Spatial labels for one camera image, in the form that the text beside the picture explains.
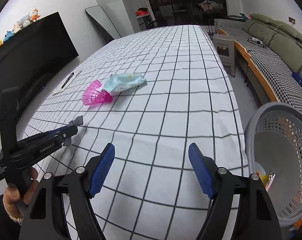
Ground light blue wipes packet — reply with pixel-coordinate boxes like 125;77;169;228
101;73;147;94

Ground pink snack stick packet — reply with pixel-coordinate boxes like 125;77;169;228
265;172;276;191

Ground grey perforated trash basket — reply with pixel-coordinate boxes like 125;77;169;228
245;102;302;227

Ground left hand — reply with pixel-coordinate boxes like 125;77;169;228
3;167;39;225

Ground pink plastic shuttlecock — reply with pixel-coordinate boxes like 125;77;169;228
82;80;112;106

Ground black pen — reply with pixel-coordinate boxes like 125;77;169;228
61;72;74;89

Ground white notepad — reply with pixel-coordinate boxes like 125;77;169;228
52;71;81;95

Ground yellow plastic lid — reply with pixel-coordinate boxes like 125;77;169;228
260;174;269;186

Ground black television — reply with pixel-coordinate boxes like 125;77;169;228
0;12;78;120

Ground white checkered tablecloth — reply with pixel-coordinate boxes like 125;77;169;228
23;25;248;239

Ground houndstooth sofa cover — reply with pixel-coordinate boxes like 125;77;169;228
214;17;302;113

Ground grey plastic stool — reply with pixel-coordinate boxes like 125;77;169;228
213;34;235;77

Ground plush toys on television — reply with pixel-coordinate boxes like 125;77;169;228
0;9;40;47

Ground leaning mirror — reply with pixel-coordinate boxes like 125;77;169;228
84;5;121;43

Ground blue box on sofa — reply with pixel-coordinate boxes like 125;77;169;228
292;72;302;87

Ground white power strip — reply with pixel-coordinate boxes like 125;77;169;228
250;37;262;44

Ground red item on shelf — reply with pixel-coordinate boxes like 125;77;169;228
135;7;149;17

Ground green sofa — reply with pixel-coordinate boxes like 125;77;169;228
242;14;302;77

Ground white charging cable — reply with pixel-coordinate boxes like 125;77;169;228
263;23;291;46

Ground wall socket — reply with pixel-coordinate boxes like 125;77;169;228
288;16;296;24

